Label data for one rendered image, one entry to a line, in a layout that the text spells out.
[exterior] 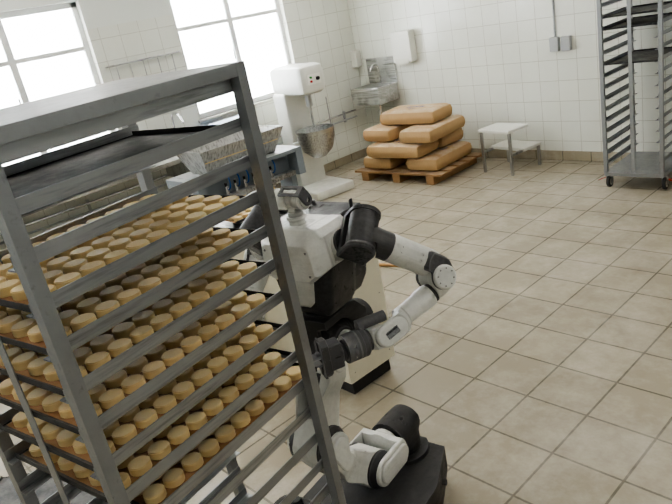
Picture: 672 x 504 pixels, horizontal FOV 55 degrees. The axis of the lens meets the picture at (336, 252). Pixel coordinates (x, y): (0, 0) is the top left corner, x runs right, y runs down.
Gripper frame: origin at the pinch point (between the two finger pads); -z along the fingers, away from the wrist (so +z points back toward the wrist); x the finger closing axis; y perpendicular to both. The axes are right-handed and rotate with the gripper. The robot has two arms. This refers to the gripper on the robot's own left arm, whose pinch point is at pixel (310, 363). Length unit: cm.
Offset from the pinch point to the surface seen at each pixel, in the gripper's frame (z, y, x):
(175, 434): -42.0, 24.1, 10.0
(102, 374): -52, 36, 36
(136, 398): -47, 33, 27
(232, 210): -14, 14, 54
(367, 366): 63, -117, -83
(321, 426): -4.4, 11.6, -13.2
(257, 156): -5, 12, 64
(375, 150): 258, -465, -60
